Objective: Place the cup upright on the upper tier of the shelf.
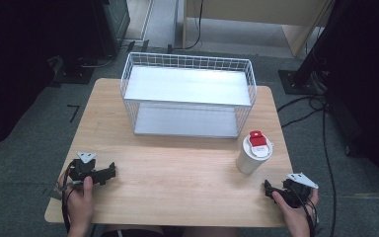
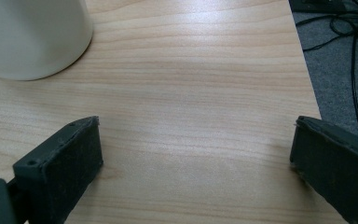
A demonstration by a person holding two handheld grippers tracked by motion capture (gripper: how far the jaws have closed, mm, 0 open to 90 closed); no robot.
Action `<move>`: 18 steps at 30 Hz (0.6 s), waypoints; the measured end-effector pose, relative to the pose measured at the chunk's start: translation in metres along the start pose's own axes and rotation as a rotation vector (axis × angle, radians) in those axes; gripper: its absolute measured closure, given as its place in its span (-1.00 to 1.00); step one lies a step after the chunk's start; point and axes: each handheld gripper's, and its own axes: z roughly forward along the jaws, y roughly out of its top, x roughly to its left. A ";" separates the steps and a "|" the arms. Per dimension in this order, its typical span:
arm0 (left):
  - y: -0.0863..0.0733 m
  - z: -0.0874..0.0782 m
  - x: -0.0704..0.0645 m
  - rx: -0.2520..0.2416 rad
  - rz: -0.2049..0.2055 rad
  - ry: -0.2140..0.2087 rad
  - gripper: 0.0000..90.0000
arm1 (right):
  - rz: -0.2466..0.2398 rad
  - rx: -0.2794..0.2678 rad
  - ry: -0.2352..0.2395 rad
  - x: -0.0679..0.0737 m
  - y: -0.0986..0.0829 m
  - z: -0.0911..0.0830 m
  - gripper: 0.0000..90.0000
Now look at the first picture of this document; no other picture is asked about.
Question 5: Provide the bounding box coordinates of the person's right hand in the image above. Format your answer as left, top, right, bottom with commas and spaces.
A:
271, 189, 320, 232

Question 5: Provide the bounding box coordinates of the hand-held gripper black cable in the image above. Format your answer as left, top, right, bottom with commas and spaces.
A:
60, 163, 77, 234
289, 187, 319, 237

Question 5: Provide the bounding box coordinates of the light wooden cabinet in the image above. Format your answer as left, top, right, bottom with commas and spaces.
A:
182, 0, 335, 58

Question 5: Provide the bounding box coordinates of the black stand base plate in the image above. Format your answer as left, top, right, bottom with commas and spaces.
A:
52, 57, 97, 85

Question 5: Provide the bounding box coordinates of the long black floor cable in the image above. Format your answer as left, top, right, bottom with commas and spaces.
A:
276, 94, 340, 237

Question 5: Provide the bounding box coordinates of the white wire shelf rack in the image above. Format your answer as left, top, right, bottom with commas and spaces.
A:
119, 51, 258, 140

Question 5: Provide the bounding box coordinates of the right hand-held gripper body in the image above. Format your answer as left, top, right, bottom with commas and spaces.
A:
281, 173, 320, 209

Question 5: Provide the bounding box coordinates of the black stand with base plate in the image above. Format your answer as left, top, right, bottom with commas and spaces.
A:
277, 0, 353, 97

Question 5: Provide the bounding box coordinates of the dark computer tower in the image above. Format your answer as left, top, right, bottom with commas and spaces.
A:
90, 0, 131, 58

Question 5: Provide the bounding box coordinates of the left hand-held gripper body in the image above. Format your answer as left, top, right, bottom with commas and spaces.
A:
66, 151, 104, 186

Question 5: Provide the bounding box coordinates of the person's left hand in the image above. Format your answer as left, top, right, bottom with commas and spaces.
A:
57, 175, 95, 232

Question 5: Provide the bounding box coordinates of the left hand-held gripper black cable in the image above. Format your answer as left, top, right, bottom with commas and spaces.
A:
60, 163, 77, 234

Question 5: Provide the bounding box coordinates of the right hand-held gripper black cable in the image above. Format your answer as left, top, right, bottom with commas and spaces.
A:
289, 187, 319, 237

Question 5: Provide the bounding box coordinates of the white cup with red lid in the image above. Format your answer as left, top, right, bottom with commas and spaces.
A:
235, 129, 275, 176

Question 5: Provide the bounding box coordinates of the black cable at cabinet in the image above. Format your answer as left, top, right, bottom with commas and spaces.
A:
167, 0, 205, 54

